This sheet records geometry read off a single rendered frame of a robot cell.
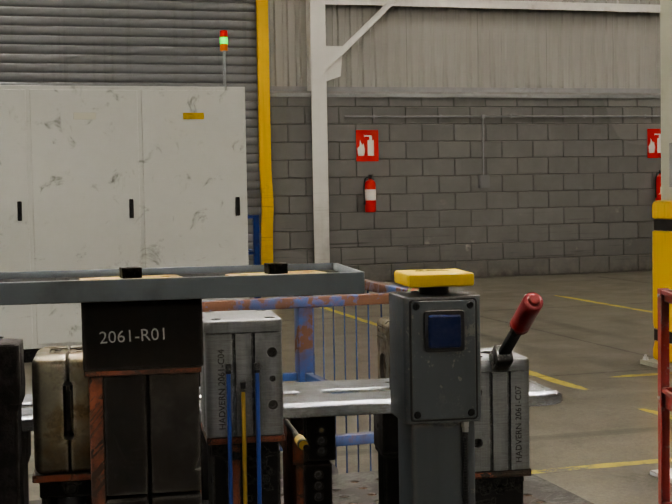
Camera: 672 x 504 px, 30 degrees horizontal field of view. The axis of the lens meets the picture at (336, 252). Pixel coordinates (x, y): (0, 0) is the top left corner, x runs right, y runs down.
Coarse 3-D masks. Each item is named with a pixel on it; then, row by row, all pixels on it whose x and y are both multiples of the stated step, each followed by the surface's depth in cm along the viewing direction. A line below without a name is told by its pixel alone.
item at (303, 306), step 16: (368, 288) 385; (384, 288) 371; (400, 288) 358; (208, 304) 326; (224, 304) 327; (240, 304) 329; (256, 304) 330; (272, 304) 331; (288, 304) 333; (304, 304) 334; (320, 304) 335; (336, 304) 337; (352, 304) 338; (368, 304) 340; (304, 320) 453; (368, 320) 390; (304, 336) 453; (368, 336) 390; (304, 352) 454; (368, 352) 391; (304, 368) 454; (368, 368) 391; (368, 432) 343; (336, 464) 427
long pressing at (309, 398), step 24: (288, 384) 151; (312, 384) 151; (336, 384) 151; (360, 384) 150; (384, 384) 150; (24, 408) 138; (288, 408) 136; (312, 408) 136; (336, 408) 136; (360, 408) 137; (384, 408) 137
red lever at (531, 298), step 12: (528, 300) 116; (540, 300) 116; (516, 312) 118; (528, 312) 116; (516, 324) 119; (528, 324) 118; (516, 336) 122; (492, 348) 127; (504, 348) 124; (492, 360) 126; (504, 360) 125
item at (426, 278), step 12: (396, 276) 114; (408, 276) 109; (420, 276) 109; (432, 276) 110; (444, 276) 110; (456, 276) 110; (468, 276) 110; (420, 288) 112; (432, 288) 112; (444, 288) 112
